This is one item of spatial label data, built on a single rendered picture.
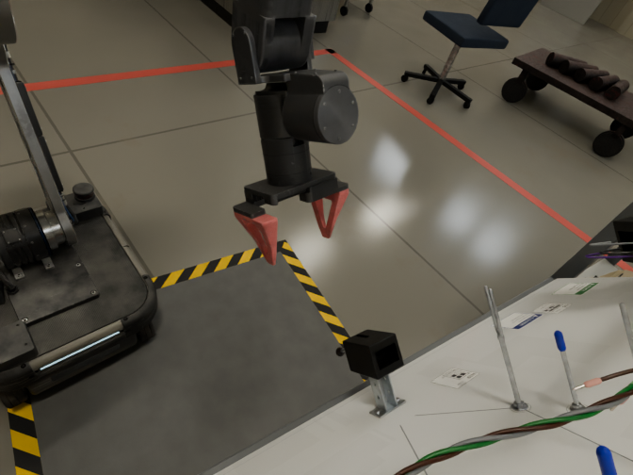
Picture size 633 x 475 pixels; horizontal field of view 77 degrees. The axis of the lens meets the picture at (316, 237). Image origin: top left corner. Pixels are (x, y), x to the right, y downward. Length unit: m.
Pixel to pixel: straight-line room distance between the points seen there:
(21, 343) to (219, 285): 0.73
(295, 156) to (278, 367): 1.21
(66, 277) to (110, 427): 0.49
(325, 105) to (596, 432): 0.40
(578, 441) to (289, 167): 0.40
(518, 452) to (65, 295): 1.30
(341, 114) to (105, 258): 1.26
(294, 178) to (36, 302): 1.13
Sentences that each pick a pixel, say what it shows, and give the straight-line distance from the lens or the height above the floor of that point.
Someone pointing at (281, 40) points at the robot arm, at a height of 1.28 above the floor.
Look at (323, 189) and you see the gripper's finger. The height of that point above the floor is 1.13.
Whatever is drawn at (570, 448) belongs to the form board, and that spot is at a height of 1.11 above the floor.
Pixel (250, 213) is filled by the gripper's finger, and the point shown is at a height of 1.11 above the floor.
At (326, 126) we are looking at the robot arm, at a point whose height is 1.24.
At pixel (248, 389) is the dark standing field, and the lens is 1.55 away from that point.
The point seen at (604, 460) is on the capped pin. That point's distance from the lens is 0.32.
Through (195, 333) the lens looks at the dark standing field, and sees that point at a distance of 1.64.
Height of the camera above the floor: 1.44
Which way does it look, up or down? 45 degrees down
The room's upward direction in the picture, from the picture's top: 19 degrees clockwise
